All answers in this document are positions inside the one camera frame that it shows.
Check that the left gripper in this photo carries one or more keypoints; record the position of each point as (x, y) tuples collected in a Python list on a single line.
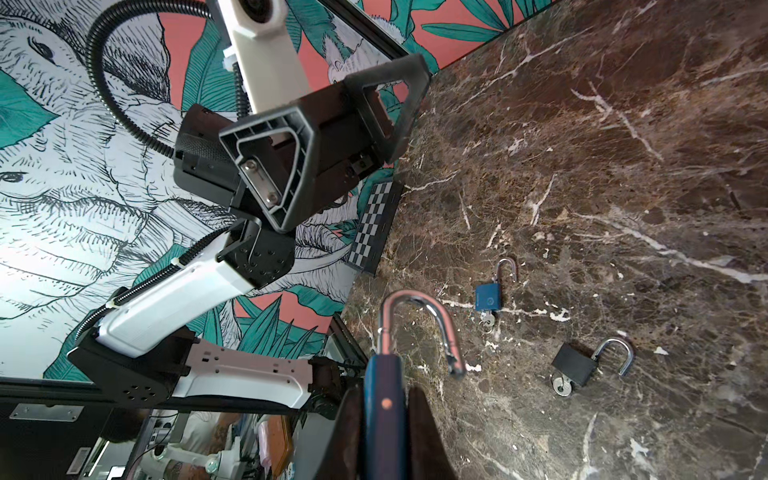
[(314, 149)]

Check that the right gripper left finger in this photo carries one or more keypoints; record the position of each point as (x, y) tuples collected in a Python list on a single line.
[(341, 458)]

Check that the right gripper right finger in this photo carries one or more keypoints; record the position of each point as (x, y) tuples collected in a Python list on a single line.
[(427, 456)]

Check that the blue padlock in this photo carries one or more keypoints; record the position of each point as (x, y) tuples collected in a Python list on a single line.
[(385, 406), (488, 296)]

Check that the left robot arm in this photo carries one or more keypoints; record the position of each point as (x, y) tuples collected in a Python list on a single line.
[(138, 348)]

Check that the checkerboard calibration board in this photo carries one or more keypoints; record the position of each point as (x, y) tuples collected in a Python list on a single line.
[(374, 226)]

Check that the middle black padlock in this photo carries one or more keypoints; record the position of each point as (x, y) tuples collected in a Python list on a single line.
[(575, 368)]

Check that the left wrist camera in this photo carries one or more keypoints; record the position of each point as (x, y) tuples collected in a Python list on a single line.
[(269, 65)]

